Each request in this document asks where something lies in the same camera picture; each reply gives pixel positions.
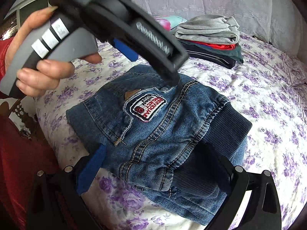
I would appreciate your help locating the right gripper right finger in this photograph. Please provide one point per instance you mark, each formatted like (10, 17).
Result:
(214, 168)

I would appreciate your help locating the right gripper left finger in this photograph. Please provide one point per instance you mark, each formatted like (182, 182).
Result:
(88, 166)

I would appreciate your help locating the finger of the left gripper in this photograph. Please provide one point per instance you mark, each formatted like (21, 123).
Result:
(125, 50)

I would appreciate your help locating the blue denim jeans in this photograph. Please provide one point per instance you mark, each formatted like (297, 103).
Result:
(151, 130)

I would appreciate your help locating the red sleeve forearm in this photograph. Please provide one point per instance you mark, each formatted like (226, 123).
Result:
(22, 158)

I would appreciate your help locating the person's left hand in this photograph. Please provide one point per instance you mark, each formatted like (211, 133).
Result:
(48, 73)

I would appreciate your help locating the floral turquoise pink folded blanket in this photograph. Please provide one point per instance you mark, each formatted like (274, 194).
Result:
(169, 22)

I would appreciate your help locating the navy folded pants white stripe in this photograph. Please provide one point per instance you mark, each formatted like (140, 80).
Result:
(226, 62)

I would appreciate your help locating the grey folded sweatshirt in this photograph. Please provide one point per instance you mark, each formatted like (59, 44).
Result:
(212, 29)

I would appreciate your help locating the red folded garment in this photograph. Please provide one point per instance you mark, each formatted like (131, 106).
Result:
(216, 46)

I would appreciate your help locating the purple floral bedspread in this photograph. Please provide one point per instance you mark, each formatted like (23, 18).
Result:
(268, 89)

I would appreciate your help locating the dark teal folded garment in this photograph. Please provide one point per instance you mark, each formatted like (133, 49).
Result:
(234, 53)

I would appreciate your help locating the lilac lace headboard cover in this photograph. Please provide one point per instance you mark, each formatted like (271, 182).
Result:
(274, 21)

